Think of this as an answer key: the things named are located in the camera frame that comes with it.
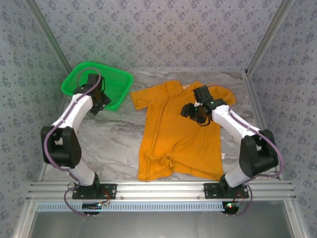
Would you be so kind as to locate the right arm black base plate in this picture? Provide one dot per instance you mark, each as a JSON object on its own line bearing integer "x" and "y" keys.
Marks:
{"x": 209, "y": 191}

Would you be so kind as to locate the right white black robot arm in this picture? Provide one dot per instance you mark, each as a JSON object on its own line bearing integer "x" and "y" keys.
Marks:
{"x": 257, "y": 153}

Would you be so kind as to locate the green plastic basket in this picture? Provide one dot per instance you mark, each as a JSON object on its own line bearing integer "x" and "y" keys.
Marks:
{"x": 119, "y": 79}

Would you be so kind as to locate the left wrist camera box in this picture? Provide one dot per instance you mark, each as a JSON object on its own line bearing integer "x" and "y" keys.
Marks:
{"x": 94, "y": 81}

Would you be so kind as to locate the aluminium frame leg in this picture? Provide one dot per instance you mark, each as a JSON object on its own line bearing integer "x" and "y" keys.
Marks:
{"x": 294, "y": 220}
{"x": 24, "y": 220}

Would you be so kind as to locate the aluminium frame post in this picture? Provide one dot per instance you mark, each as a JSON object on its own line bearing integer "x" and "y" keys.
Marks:
{"x": 47, "y": 32}
{"x": 270, "y": 32}

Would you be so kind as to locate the grey metal panel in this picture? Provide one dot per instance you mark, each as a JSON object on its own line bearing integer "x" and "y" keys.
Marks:
{"x": 158, "y": 225}

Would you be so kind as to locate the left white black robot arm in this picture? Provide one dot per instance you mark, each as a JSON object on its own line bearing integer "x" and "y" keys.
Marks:
{"x": 62, "y": 148}

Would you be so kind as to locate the aluminium mounting rail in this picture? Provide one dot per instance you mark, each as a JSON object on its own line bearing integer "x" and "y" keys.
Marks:
{"x": 158, "y": 189}

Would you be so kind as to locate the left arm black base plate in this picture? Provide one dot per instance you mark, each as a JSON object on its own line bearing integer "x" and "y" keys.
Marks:
{"x": 111, "y": 191}

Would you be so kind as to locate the orange t-shirt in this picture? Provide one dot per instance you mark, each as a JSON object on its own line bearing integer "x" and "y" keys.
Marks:
{"x": 168, "y": 129}

